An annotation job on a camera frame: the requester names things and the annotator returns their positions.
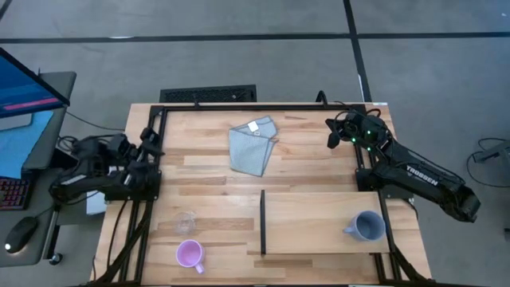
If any black desk cable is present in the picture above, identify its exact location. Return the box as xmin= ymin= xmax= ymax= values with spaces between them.
xmin=65 ymin=111 xmax=126 ymax=132

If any black floor stand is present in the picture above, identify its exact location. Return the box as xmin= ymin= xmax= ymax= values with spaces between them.
xmin=474 ymin=139 xmax=510 ymax=163

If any backlit computer keyboard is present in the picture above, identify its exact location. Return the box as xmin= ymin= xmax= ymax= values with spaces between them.
xmin=0 ymin=178 xmax=32 ymax=211

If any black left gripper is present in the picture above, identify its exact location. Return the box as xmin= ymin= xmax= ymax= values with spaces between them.
xmin=115 ymin=127 xmax=165 ymax=179

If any grey-blue waffle cloth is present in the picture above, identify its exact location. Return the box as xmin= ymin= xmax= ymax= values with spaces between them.
xmin=228 ymin=115 xmax=279 ymax=178

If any purple plastic mug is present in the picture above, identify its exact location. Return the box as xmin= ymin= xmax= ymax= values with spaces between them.
xmin=175 ymin=238 xmax=206 ymax=275

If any black computer mouse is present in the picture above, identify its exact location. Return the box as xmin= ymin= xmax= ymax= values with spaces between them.
xmin=3 ymin=216 xmax=40 ymax=254

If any computer monitor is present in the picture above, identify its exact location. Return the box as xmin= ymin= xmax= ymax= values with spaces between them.
xmin=0 ymin=46 xmax=71 ymax=120

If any wooden shelf board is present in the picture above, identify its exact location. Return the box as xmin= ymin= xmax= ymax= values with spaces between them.
xmin=259 ymin=189 xmax=390 ymax=257

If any blue-grey ceramic mug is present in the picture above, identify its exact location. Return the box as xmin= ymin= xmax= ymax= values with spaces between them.
xmin=343 ymin=210 xmax=386 ymax=242

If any clear glass cup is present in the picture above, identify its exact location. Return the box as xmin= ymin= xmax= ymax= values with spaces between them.
xmin=174 ymin=210 xmax=198 ymax=236

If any black floor grate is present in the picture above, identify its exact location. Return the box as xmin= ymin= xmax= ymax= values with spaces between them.
xmin=159 ymin=84 xmax=258 ymax=104

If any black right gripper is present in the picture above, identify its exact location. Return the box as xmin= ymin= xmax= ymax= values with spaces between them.
xmin=325 ymin=111 xmax=394 ymax=155

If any grey computer desk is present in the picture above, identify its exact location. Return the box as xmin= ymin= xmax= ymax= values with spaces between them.
xmin=0 ymin=71 xmax=77 ymax=267

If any black aluminium table frame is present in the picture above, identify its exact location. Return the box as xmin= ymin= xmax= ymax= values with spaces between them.
xmin=89 ymin=102 xmax=435 ymax=287

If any white box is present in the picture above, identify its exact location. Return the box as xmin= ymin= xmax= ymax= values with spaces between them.
xmin=86 ymin=191 xmax=108 ymax=216

